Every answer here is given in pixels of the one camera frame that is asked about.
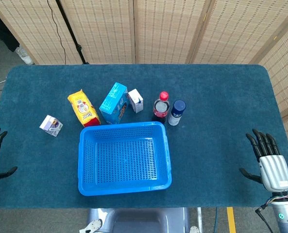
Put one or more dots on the white yogurt bottle blue cap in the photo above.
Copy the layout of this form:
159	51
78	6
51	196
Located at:
176	111

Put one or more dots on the small purple white carton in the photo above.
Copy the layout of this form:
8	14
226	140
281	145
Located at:
50	125

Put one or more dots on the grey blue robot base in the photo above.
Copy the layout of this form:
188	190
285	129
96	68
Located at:
139	221

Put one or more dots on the blue plastic mesh basket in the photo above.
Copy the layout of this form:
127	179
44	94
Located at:
124	157

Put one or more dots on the black tripod pole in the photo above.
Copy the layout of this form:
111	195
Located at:
71	31

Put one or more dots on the white blue milk carton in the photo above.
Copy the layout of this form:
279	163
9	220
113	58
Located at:
135	99

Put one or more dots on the white shoe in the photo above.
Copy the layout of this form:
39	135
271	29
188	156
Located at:
24	55

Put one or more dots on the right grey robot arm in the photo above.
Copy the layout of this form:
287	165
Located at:
287	213

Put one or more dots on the person dark trouser leg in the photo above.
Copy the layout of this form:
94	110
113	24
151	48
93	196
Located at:
3	34

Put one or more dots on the yellow floor tape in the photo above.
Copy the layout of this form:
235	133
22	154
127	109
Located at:
231	218

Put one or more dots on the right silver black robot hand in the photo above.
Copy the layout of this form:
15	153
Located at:
275	172

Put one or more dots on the blue cookie box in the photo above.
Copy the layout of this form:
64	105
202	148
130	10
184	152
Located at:
112	104

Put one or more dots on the cola bottle red cap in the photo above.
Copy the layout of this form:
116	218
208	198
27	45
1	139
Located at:
160	109

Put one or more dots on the teal table cloth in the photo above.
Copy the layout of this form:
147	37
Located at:
207	97

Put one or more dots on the yellow red snack bag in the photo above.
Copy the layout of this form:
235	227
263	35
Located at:
83	109

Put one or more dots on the white metal pole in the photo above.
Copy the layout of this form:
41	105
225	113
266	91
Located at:
199	218

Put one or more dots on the bamboo folding screen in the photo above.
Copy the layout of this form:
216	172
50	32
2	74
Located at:
158	29
287	72

